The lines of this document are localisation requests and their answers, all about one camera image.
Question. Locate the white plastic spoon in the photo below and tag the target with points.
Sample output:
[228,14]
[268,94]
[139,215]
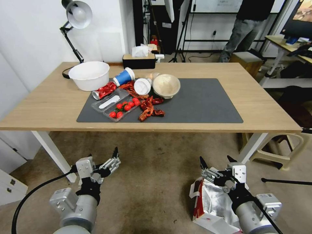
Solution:
[108,102]

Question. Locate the red foil food delivery bag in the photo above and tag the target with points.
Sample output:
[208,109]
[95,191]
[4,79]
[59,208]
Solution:
[212,202]

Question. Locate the blue paper cup white lid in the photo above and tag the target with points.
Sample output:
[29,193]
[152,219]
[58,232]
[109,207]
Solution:
[123,78]

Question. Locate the red fire extinguisher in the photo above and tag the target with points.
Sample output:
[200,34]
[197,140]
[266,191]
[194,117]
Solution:
[154,42]

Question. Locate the wooden table with white legs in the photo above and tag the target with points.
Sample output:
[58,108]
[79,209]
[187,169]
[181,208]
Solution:
[256,102]

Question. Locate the black light stand tripod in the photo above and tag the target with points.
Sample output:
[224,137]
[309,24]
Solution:
[181,44]

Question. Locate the pale desk with white legs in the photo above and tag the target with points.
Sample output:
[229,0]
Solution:
[278,40]

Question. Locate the beige paper bowl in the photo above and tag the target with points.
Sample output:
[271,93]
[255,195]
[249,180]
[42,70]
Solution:
[165,84]

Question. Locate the large white plastic bowl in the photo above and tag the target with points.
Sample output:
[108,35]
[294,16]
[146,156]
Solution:
[92,83]

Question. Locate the black and white desk lamp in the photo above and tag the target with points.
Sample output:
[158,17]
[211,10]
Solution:
[79,14]

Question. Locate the black framed monitor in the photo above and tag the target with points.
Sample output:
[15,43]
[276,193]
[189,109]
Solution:
[302,12]

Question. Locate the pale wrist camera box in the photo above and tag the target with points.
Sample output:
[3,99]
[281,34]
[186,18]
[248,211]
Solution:
[240,173]
[85,168]

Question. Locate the small white device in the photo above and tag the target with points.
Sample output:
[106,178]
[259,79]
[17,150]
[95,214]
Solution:
[159,57]

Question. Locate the person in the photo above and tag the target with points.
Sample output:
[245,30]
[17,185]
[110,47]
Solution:
[243,29]

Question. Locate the clear plastic tray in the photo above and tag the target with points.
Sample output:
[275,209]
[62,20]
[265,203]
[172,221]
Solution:
[114,93]

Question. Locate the crushed red drink can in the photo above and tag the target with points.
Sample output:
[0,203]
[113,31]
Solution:
[106,89]

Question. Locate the dark grey table mat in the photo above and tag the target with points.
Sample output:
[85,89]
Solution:
[200,102]

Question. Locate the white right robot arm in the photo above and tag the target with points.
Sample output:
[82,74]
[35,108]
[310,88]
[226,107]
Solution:
[248,215]

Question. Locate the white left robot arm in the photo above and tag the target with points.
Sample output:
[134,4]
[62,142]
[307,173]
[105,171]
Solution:
[80,213]

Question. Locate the black stand leg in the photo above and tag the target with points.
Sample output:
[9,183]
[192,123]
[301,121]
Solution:
[285,181]

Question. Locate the beige plastic stool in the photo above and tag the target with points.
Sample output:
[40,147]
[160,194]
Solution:
[296,146]

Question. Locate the white drawer cabinet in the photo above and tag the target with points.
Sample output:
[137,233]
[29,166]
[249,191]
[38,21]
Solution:
[14,192]

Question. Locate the white tissue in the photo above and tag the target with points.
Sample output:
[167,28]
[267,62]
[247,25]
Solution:
[140,50]

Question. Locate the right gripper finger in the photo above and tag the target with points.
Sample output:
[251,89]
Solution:
[231,162]
[210,173]

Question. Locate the black tissue box wooden lid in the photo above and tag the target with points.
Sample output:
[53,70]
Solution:
[139,63]

